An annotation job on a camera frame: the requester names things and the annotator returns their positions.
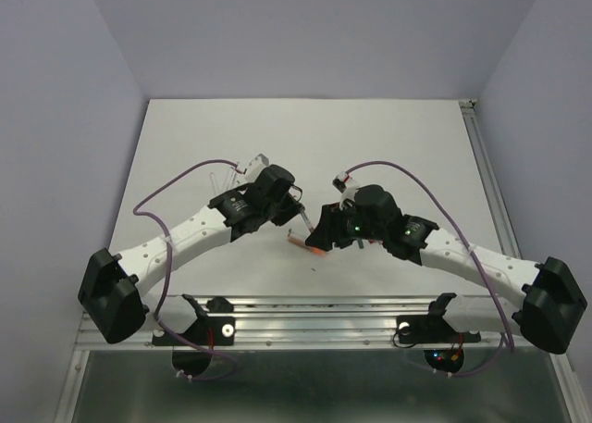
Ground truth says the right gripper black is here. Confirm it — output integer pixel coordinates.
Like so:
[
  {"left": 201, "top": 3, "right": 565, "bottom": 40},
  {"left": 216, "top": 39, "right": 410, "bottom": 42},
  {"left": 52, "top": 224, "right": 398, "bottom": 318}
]
[{"left": 303, "top": 200, "right": 386, "bottom": 252}]

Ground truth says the orange marker clear cap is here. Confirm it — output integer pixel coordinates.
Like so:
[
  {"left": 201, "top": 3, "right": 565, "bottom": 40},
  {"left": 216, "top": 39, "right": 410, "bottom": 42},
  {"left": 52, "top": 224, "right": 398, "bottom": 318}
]
[{"left": 287, "top": 229, "right": 327, "bottom": 256}]

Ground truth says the blue capped marker pen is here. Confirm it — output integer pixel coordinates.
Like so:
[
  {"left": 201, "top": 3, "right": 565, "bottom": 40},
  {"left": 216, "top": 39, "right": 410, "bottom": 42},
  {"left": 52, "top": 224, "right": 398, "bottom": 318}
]
[{"left": 223, "top": 168, "right": 234, "bottom": 191}]

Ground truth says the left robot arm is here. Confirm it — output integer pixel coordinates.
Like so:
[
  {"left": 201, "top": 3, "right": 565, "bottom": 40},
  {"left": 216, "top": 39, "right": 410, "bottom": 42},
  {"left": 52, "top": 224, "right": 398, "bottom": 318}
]
[{"left": 78, "top": 155, "right": 302, "bottom": 344}]

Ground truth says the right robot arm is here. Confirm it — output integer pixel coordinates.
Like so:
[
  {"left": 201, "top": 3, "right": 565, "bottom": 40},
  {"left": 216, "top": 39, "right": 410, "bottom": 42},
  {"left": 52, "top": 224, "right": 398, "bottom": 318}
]
[{"left": 305, "top": 173, "right": 587, "bottom": 355}]

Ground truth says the aluminium frame rail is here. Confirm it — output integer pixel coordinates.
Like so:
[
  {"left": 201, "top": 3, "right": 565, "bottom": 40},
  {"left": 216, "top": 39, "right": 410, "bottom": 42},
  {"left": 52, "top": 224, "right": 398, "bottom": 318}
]
[{"left": 76, "top": 295, "right": 568, "bottom": 350}]

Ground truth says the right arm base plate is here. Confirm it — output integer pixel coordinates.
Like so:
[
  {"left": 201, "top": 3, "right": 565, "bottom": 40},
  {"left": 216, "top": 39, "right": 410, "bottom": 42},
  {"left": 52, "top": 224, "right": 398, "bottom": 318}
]
[{"left": 391, "top": 293, "right": 481, "bottom": 348}]

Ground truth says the right side aluminium rail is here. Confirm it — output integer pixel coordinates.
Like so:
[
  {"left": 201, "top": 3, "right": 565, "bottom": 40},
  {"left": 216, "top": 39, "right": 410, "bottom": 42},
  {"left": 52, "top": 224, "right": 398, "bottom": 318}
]
[{"left": 459, "top": 100, "right": 521, "bottom": 257}]

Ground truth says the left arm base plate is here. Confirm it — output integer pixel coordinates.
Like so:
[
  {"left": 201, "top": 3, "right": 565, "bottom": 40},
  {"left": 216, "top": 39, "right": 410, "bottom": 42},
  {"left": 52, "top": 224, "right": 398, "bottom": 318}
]
[{"left": 161, "top": 293, "right": 236, "bottom": 347}]

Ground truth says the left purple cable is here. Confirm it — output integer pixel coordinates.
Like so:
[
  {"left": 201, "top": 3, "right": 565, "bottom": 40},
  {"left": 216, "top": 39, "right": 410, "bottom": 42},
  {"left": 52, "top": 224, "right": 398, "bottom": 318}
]
[{"left": 132, "top": 160, "right": 240, "bottom": 381}]

